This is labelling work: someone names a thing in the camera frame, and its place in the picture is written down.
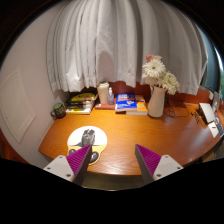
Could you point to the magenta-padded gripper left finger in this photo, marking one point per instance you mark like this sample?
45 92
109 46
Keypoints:
60 166

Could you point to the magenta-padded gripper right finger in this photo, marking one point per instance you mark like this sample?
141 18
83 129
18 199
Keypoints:
166 166

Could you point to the dark grey computer mouse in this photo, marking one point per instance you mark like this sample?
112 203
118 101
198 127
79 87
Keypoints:
88 137

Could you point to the round white yellow mouse pad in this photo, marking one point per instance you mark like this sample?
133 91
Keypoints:
100 138

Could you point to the dark green mug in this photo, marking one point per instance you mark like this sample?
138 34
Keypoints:
59 110

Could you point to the yellow and white book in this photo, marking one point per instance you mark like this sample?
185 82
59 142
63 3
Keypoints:
78 111

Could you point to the white paper sheet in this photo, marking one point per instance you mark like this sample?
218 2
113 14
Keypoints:
214 129

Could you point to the black book with yellow print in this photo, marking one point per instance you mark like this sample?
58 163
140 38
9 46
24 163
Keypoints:
78 103
78 107

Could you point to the orange paperback book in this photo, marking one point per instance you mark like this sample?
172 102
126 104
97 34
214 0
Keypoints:
141 108

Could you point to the white ceramic vase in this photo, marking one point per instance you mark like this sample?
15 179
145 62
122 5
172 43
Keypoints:
156 103

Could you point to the white flat device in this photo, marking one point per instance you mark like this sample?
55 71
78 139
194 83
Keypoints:
208 112

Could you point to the yellow and black book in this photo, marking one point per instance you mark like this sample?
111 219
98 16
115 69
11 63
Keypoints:
82 97

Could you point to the reddish-brown flat book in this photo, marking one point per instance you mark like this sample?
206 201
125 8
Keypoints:
104 106

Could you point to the blue paperback book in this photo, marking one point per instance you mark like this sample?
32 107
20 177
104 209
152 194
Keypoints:
126 101

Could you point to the beige lidded tumbler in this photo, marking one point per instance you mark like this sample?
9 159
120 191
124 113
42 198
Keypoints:
103 94

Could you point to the clear spray bottle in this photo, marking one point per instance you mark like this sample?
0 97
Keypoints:
110 98

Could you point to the white artificial flower bouquet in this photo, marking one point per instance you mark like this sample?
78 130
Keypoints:
155 69

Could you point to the white curtain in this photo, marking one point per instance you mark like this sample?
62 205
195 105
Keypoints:
116 43

